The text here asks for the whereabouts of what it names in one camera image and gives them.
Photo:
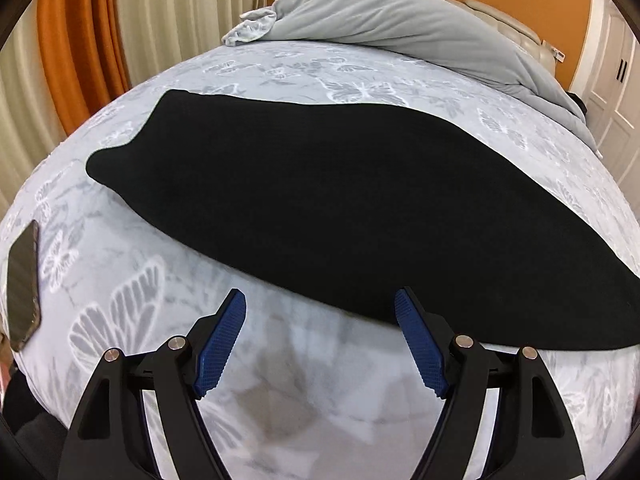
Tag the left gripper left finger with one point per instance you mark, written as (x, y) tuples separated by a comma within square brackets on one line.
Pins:
[(109, 437)]

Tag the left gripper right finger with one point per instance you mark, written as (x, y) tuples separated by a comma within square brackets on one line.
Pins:
[(532, 436)]

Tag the black pants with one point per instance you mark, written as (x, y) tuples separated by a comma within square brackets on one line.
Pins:
[(347, 204)]

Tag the dark smartphone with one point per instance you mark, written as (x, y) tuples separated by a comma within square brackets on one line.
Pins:
[(22, 287)]

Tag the butterfly print bed sheet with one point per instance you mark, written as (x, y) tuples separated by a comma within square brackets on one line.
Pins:
[(309, 392)]

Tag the white wardrobe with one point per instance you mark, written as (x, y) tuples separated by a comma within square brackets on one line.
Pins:
[(607, 80)]

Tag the orange curtain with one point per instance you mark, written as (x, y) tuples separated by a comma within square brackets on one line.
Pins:
[(82, 56)]

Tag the cream curtain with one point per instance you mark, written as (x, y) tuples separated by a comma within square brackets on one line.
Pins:
[(156, 34)]

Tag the grey duvet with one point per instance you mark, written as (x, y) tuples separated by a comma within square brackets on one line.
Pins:
[(435, 31)]

